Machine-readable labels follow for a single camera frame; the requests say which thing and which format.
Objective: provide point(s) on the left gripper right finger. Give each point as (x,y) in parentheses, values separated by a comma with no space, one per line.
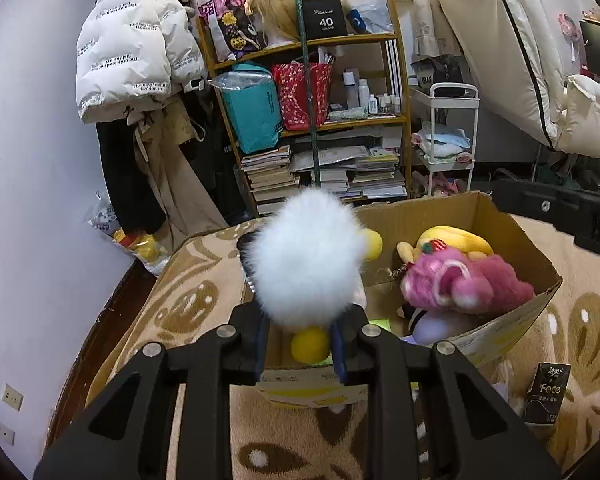
(429,409)

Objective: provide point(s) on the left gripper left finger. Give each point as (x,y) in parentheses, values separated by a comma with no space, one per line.
(163,395)

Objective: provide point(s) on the purple round plush doll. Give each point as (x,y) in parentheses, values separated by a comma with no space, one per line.
(425,328)

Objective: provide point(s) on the yellow dog plush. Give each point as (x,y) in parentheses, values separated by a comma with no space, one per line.
(441,237)

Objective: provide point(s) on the green tissue pack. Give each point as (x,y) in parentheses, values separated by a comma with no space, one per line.
(383,323)

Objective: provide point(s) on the pink bear plush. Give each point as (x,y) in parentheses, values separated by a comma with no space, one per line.
(447,280)

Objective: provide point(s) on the white fluffy plush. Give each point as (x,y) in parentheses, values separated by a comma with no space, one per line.
(304,264)

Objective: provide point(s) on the black Face tissue pack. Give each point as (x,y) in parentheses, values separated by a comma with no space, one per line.
(544,397)

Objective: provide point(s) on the cardboard box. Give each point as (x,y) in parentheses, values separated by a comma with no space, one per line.
(287,382)

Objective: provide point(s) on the white rolling cart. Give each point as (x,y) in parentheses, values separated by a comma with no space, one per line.
(447,153)

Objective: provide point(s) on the plastic bag of toys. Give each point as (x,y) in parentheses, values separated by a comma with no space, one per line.
(148,251)

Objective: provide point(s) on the pink desk fan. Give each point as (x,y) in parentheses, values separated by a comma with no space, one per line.
(571,31)

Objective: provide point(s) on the cream gaming chair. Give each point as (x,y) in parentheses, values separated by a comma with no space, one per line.
(513,57)

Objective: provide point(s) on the pile of papers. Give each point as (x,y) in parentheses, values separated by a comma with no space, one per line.
(355,164)

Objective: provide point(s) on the wooden shelf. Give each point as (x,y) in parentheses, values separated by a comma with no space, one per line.
(395,73)

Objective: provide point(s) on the stack of books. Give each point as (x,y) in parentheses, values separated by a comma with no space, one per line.
(270,178)

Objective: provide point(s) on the beige trench coat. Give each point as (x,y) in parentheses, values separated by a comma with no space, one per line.
(189,208)

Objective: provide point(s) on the red gift bag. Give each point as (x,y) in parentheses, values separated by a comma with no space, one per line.
(290,81)

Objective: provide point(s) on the black box with 40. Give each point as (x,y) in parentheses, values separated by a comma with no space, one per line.
(323,19)

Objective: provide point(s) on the teal bag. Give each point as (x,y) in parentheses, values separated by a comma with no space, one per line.
(250,97)

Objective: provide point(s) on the green pole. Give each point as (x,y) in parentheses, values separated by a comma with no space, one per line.
(316,171)

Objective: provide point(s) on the blonde wig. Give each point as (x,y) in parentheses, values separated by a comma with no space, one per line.
(278,20)

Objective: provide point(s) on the white puffer jacket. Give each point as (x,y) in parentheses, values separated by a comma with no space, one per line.
(132,56)

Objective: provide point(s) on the black pink tote bag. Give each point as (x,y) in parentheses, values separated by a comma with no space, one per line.
(231,28)

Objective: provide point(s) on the wall socket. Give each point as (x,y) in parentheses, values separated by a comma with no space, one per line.
(12,397)
(7,435)

